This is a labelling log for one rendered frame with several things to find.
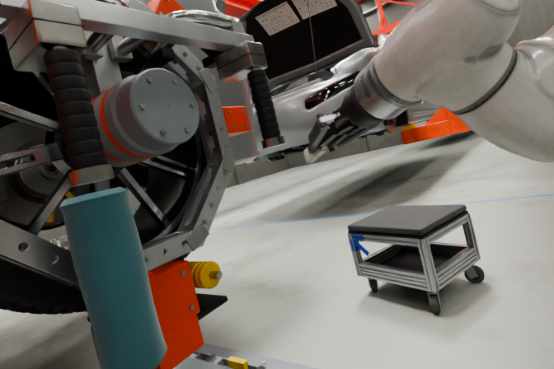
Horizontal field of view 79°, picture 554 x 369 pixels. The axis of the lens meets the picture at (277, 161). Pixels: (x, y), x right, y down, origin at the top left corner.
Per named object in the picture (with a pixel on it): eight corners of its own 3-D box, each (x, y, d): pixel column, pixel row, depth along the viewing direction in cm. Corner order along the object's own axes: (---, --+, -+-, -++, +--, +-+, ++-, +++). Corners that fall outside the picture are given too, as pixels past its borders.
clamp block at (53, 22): (59, 74, 44) (49, 35, 44) (89, 47, 39) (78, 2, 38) (12, 72, 40) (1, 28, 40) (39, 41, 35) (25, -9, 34)
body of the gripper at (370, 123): (387, 78, 56) (356, 107, 64) (346, 76, 53) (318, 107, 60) (403, 118, 54) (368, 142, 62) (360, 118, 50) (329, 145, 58)
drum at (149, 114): (147, 164, 73) (131, 100, 73) (212, 142, 60) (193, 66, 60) (79, 176, 62) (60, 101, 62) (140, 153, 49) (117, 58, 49)
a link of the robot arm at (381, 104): (364, 47, 48) (342, 72, 53) (385, 102, 45) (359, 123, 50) (411, 52, 52) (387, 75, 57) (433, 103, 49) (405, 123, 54)
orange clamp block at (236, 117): (208, 140, 90) (232, 137, 97) (229, 133, 85) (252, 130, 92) (203, 114, 89) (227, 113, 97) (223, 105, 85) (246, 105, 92)
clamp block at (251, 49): (236, 82, 71) (230, 58, 71) (269, 67, 66) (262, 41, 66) (218, 81, 67) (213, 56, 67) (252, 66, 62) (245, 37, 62)
